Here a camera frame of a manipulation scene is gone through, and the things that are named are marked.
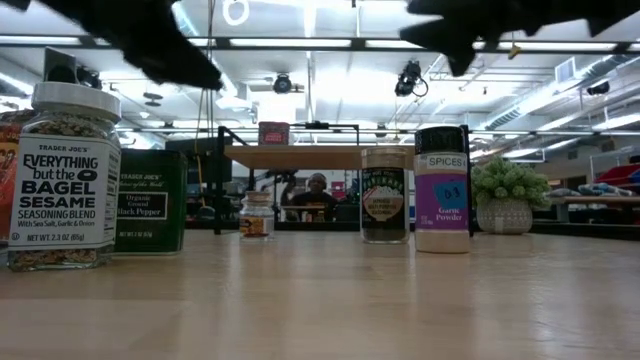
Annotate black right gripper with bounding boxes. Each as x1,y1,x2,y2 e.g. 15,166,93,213
399,0,640,78

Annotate person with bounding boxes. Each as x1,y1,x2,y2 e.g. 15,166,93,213
284,172,342,223

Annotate black metal rig frame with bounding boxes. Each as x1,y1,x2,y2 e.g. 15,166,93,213
0,33,640,242

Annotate background robot station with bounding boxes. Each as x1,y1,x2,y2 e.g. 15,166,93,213
262,168,300,222

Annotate pile of cloths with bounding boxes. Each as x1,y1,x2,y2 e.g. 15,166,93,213
549,182,629,199

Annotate background wooden table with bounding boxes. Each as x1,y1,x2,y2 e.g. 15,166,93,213
549,194,640,225

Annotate green succulent in white pot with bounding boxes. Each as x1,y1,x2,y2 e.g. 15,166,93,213
470,155,553,236

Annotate red-lidded patterned spice box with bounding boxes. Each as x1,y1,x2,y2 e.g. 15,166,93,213
257,120,291,147

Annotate black monitor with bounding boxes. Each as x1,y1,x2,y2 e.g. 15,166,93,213
163,137,234,187

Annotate red and blue bag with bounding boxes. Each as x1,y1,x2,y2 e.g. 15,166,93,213
593,163,640,188

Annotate hanging black camera with cable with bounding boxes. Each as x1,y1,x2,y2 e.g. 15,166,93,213
393,59,430,99

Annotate orange taco seasoning packet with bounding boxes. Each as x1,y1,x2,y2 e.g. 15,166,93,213
0,108,37,245

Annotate white-lidded bagel seasoning jar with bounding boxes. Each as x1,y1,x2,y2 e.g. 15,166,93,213
6,81,123,273

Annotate black-lidded garlic powder shaker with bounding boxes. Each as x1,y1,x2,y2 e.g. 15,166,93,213
413,125,472,255

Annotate small cork-lidded saffron jar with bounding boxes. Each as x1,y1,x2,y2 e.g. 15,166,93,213
238,190,276,243

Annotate white ring light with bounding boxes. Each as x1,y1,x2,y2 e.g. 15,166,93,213
221,0,251,28

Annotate green black pepper tin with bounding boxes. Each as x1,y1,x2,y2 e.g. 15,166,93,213
112,148,189,257

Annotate wooden shelf riser black legs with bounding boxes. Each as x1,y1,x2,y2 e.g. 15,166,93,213
213,124,474,237

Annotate tan-lidded seasoning jar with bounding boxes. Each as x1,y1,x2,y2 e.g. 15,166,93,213
360,145,412,246

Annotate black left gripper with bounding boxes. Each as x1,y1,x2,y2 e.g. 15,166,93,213
39,0,224,92

